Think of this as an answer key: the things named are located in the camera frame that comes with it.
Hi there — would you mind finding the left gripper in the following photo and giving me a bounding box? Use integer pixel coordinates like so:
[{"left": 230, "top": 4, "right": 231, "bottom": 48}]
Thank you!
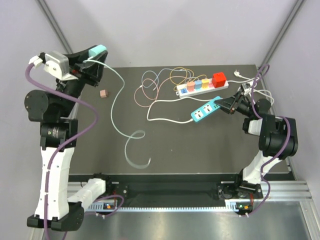
[{"left": 56, "top": 44, "right": 107, "bottom": 116}]

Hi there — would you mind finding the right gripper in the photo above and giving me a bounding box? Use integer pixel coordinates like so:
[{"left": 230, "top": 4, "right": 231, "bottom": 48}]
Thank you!
[{"left": 214, "top": 90, "right": 255, "bottom": 118}]

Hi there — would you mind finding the mint charger plug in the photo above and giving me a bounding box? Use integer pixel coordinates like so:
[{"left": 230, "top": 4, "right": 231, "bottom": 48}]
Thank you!
[{"left": 88, "top": 44, "right": 107, "bottom": 58}]

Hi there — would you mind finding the red cube plug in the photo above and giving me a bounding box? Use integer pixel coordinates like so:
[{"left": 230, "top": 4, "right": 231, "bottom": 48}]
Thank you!
[{"left": 212, "top": 72, "right": 227, "bottom": 88}]

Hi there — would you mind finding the pink charger plug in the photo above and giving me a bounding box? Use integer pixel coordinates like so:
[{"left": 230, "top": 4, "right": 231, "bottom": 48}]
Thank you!
[{"left": 99, "top": 89, "right": 110, "bottom": 98}]

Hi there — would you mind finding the mint charging cable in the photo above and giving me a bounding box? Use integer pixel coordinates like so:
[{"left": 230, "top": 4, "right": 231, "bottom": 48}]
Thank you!
[{"left": 82, "top": 56, "right": 152, "bottom": 170}]

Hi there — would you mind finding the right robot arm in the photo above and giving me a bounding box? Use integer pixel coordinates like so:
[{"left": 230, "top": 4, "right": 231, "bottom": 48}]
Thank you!
[{"left": 214, "top": 91, "right": 298, "bottom": 198}]

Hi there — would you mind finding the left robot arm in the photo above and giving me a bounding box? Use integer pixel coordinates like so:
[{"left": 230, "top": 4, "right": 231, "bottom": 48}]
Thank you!
[{"left": 24, "top": 45, "right": 114, "bottom": 232}]

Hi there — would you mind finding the salmon charger plug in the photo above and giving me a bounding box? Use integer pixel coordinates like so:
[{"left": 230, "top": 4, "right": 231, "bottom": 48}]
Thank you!
[{"left": 186, "top": 81, "right": 195, "bottom": 92}]

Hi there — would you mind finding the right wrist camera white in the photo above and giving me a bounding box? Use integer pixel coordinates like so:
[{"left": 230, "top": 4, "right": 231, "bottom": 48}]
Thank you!
[{"left": 240, "top": 82, "right": 252, "bottom": 96}]

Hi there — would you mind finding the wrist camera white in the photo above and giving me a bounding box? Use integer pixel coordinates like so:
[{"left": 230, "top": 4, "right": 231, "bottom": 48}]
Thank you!
[
  {"left": 240, "top": 82, "right": 252, "bottom": 96},
  {"left": 28, "top": 51, "right": 71, "bottom": 81}
]

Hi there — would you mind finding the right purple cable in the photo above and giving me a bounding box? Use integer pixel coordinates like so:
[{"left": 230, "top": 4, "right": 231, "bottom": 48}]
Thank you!
[{"left": 239, "top": 63, "right": 292, "bottom": 217}]

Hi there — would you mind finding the purple cable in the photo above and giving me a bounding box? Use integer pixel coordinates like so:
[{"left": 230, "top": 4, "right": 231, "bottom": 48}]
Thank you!
[
  {"left": 24, "top": 63, "right": 126, "bottom": 240},
  {"left": 239, "top": 63, "right": 292, "bottom": 217}
]

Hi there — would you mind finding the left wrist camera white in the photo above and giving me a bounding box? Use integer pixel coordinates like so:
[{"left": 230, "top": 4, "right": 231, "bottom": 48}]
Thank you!
[{"left": 28, "top": 51, "right": 71, "bottom": 81}]

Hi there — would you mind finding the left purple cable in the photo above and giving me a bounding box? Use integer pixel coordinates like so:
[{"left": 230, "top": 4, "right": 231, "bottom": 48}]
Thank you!
[{"left": 24, "top": 63, "right": 126, "bottom": 240}]

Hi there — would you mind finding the yellow charging cable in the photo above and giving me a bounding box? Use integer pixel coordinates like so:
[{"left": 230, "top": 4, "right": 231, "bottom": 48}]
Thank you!
[{"left": 159, "top": 66, "right": 195, "bottom": 91}]

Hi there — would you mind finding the blue charging cable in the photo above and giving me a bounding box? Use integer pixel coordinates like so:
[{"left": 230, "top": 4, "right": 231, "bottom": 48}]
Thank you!
[{"left": 141, "top": 67, "right": 188, "bottom": 94}]

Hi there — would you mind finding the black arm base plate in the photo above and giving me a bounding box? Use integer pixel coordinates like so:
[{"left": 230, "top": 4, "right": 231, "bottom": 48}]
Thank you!
[{"left": 93, "top": 173, "right": 263, "bottom": 200}]

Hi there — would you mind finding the grey slotted cable duct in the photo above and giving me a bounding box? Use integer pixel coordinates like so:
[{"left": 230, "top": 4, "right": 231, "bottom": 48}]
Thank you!
[{"left": 86, "top": 200, "right": 252, "bottom": 214}]

